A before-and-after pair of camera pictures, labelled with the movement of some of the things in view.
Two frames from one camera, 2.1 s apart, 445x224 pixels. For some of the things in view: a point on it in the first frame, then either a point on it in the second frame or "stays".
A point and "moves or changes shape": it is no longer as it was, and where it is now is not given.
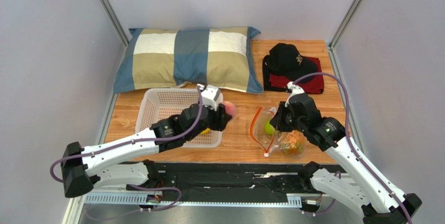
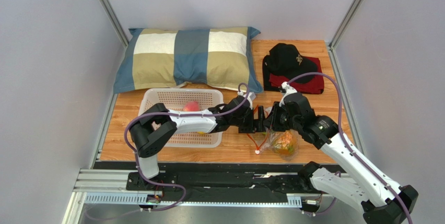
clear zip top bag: x=271 y=141 moves or changes shape
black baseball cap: x=284 y=59 stays
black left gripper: x=220 y=123 → x=252 y=128
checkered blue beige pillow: x=220 y=57 stays
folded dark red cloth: x=315 y=85 stays
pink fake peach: x=230 y=108 moves or changes shape
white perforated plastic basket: x=153 y=104 stays
